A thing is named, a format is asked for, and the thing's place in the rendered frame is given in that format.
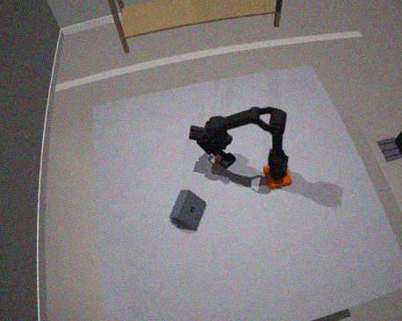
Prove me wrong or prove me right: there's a grey sloped panel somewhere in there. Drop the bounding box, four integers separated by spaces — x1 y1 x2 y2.
170 189 206 230

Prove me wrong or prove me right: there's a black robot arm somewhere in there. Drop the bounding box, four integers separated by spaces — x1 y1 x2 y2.
189 106 289 181

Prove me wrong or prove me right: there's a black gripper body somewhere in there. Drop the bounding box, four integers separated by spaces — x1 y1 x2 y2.
197 139 236 168

